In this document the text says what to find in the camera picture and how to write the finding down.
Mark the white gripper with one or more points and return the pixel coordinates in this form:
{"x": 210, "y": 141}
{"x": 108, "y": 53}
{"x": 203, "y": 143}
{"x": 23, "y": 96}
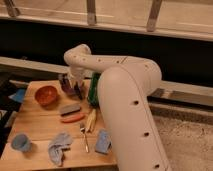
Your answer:
{"x": 76, "y": 74}

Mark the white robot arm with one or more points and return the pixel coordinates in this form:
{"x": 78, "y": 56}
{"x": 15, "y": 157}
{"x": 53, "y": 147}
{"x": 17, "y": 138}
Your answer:
{"x": 123, "y": 87}

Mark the grey scrub brush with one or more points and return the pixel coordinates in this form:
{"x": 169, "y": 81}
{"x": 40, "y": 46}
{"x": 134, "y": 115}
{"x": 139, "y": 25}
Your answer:
{"x": 69, "y": 109}

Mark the orange bowl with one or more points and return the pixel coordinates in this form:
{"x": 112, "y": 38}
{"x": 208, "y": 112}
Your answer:
{"x": 46, "y": 95}

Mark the green bottle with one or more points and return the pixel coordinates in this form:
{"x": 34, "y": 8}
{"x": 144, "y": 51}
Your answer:
{"x": 92, "y": 93}

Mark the orange carrot toy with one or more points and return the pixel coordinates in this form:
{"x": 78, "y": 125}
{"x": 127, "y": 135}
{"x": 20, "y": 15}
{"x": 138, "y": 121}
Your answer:
{"x": 73, "y": 118}

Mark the yellow banana toy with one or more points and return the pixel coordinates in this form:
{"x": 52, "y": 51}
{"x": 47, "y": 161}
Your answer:
{"x": 91, "y": 121}

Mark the blue object at table edge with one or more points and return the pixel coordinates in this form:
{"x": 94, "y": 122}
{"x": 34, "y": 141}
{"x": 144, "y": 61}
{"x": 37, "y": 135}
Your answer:
{"x": 19, "y": 95}

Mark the grey blue cloth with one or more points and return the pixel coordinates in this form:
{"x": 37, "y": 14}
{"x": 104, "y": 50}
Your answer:
{"x": 56, "y": 147}

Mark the blue sponge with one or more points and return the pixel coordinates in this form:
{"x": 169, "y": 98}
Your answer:
{"x": 103, "y": 142}

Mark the blue cup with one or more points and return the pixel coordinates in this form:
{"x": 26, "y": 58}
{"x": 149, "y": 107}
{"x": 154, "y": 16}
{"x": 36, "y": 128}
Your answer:
{"x": 21, "y": 143}

